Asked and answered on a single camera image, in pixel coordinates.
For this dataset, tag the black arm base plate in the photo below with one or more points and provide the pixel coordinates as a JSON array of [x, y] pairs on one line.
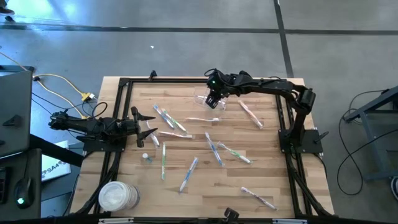
[[311, 143], [102, 147]]

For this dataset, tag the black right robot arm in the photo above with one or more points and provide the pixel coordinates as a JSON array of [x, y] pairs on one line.
[[270, 84]]

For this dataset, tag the grey metal cart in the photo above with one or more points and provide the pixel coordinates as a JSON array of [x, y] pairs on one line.
[[373, 105]]

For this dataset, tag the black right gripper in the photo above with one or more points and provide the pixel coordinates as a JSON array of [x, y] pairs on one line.
[[222, 81]]

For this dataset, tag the grey monitor back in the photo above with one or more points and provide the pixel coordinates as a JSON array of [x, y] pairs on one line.
[[15, 102]]

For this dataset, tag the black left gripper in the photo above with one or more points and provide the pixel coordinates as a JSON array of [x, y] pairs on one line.
[[132, 126]]

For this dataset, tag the white paper label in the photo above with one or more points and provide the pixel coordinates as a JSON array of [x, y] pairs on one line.
[[54, 169]]

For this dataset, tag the blue toothbrush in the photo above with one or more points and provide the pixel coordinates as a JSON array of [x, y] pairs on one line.
[[214, 149], [164, 116], [188, 174]]

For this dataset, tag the small black floor object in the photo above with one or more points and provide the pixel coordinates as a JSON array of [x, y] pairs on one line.
[[9, 18]]

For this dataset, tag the small black device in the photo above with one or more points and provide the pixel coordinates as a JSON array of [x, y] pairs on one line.
[[231, 214]]

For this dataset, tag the black side desk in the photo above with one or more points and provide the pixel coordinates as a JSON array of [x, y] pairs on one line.
[[36, 161]]

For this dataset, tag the purple toothbrush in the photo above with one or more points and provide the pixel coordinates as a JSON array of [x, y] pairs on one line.
[[201, 97], [258, 198], [155, 142]]

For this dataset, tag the black power plug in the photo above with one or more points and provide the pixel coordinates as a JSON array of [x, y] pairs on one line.
[[36, 78]]

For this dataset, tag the black keyboard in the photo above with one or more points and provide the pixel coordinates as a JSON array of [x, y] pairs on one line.
[[3, 186]]

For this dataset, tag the silver metal strip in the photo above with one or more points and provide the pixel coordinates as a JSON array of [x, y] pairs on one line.
[[116, 221], [289, 221]]

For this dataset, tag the black frame clamp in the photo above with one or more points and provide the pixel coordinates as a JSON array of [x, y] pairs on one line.
[[244, 73], [152, 75]]

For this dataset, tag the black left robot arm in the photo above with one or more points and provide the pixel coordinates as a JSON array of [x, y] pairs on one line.
[[87, 126]]

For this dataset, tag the clear acrylic organizer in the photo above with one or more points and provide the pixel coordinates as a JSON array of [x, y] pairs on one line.
[[199, 91]]

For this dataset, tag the black computer mouse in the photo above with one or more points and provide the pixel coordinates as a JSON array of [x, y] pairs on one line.
[[23, 191]]

